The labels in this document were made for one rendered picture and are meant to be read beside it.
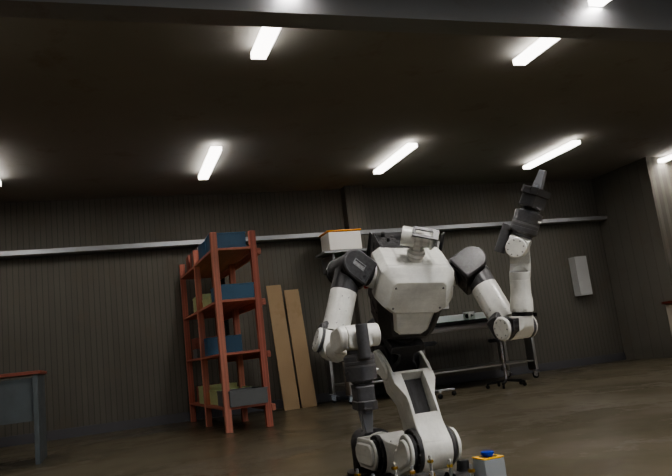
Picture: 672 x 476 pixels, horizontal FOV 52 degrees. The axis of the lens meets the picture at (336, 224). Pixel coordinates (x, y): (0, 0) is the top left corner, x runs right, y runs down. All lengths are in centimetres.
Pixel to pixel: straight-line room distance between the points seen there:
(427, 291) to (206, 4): 277
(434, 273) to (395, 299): 16
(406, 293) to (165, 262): 776
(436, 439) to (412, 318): 40
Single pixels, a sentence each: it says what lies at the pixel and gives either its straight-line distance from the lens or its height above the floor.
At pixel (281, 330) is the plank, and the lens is 966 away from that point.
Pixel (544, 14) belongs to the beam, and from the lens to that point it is 553.
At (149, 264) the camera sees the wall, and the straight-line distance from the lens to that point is 988.
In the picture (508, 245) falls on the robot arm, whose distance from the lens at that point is 226.
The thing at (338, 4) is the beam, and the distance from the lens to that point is 480.
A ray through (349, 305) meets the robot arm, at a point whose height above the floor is 82.
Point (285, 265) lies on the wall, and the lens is 1015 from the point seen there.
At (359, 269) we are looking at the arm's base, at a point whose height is 93.
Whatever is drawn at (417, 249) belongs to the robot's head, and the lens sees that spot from 232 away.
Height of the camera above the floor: 67
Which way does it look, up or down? 10 degrees up
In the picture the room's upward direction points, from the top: 7 degrees counter-clockwise
